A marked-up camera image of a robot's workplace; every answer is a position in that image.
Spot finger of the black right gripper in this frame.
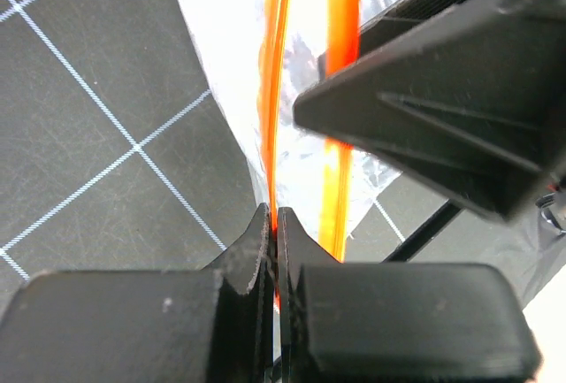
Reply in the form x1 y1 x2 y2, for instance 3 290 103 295
293 0 565 222

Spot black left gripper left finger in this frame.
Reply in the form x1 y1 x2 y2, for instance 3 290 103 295
1 204 271 382

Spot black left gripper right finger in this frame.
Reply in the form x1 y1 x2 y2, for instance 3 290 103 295
277 207 542 382

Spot orange zipper clear bag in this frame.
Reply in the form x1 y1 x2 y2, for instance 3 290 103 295
163 0 425 264

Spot black cutting mat with grid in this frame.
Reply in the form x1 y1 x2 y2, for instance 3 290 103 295
1 0 565 311

